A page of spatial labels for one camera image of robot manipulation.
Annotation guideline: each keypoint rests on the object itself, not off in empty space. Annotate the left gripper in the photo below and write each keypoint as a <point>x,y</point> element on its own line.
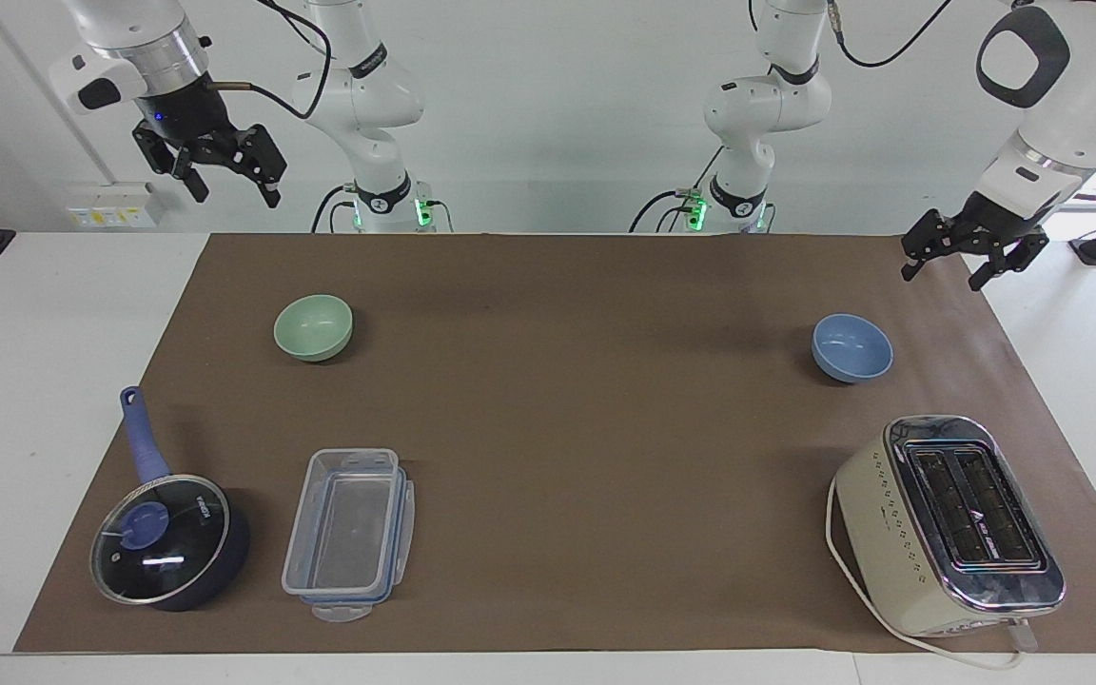
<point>1005,221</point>

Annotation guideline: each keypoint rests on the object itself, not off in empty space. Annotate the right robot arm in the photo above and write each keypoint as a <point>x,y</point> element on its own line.
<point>372,90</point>

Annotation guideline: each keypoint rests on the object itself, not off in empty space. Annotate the blue saucepan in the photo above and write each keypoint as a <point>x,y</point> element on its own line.
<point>144,447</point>

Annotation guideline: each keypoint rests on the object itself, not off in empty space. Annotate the white wall socket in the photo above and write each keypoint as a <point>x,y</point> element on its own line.
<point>110,205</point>

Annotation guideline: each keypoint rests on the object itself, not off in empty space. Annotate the green bowl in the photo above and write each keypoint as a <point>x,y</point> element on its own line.
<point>312,326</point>

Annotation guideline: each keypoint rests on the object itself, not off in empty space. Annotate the cream toaster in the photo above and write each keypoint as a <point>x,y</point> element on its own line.
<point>948,533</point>

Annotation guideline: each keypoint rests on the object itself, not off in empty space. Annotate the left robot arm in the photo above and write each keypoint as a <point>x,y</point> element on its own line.
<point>1090,86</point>

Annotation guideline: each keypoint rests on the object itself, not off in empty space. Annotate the blue bowl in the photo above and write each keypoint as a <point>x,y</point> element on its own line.
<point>852,348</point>

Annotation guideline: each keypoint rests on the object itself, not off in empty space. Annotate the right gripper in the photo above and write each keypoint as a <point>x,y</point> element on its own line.
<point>182,109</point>

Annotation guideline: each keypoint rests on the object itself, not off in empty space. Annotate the glass pot lid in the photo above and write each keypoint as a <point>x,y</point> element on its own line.
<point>160,538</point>

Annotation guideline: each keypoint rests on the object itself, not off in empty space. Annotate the clear plastic container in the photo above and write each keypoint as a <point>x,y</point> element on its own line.
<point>348,533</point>

